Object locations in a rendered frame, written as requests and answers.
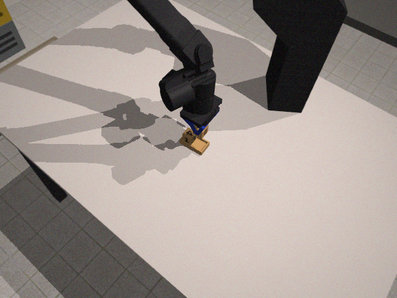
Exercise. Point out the brown cube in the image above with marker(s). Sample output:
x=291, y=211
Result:
x=188, y=136
x=203, y=133

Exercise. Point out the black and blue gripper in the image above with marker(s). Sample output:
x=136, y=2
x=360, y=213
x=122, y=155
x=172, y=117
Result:
x=205, y=111

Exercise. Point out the brown wooden tray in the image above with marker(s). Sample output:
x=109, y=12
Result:
x=198, y=146

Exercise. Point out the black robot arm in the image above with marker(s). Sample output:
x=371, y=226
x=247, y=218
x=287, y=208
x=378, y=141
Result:
x=190, y=46

